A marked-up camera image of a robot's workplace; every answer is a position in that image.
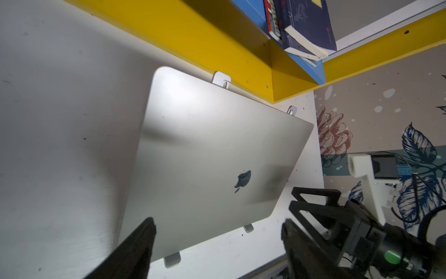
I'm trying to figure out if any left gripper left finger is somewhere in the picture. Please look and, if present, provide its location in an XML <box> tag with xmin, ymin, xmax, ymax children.
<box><xmin>86</xmin><ymin>217</ymin><xmax>156</xmax><ymax>279</ymax></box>

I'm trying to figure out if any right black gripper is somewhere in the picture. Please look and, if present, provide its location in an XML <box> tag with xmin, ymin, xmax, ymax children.
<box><xmin>289</xmin><ymin>187</ymin><xmax>436</xmax><ymax>279</ymax></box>

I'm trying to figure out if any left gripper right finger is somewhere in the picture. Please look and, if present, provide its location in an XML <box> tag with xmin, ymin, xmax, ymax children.
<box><xmin>281</xmin><ymin>219</ymin><xmax>352</xmax><ymax>279</ymax></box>

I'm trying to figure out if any silver laptop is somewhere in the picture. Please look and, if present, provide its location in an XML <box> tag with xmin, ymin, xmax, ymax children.
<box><xmin>118</xmin><ymin>67</ymin><xmax>314</xmax><ymax>260</ymax></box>

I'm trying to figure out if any silver folding laptop stand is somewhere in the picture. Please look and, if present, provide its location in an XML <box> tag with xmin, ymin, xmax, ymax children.
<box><xmin>163</xmin><ymin>71</ymin><xmax>297</xmax><ymax>269</ymax></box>

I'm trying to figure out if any stack of dark blue books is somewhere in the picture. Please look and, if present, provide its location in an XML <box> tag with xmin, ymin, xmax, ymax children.
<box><xmin>263</xmin><ymin>0</ymin><xmax>337</xmax><ymax>67</ymax></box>

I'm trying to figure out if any yellow pink blue shelf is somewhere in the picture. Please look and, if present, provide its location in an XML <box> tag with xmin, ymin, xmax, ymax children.
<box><xmin>73</xmin><ymin>1</ymin><xmax>446</xmax><ymax>103</ymax></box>

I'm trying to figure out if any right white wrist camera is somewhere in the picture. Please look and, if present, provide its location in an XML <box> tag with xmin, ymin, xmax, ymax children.
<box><xmin>348</xmin><ymin>152</ymin><xmax>401</xmax><ymax>225</ymax></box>

